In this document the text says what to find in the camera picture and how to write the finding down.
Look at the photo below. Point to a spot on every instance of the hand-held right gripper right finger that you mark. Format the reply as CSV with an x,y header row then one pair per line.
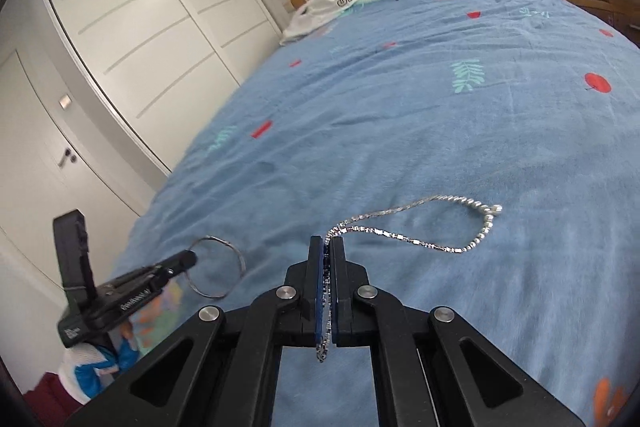
x,y
340,287

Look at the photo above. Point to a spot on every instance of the wall light switch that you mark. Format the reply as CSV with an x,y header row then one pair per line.
x,y
65,101

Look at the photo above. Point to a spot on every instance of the thin silver bangle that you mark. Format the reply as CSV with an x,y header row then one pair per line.
x,y
243,263

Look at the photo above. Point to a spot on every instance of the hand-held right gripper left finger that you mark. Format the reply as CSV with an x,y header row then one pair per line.
x,y
315,287

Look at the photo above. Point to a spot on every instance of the white door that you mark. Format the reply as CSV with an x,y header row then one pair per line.
x,y
35,157

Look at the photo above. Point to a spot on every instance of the white garment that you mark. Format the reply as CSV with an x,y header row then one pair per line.
x,y
320,9

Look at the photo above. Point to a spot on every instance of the white wardrobe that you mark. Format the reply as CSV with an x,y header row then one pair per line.
x,y
150,7

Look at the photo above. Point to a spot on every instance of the person's left forearm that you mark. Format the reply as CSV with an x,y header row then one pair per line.
x,y
45,399

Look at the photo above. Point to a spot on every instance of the person's left hand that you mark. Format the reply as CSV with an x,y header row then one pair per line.
x,y
85,367

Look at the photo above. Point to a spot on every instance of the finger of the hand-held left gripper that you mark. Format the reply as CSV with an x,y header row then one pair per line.
x,y
160,281
175,258

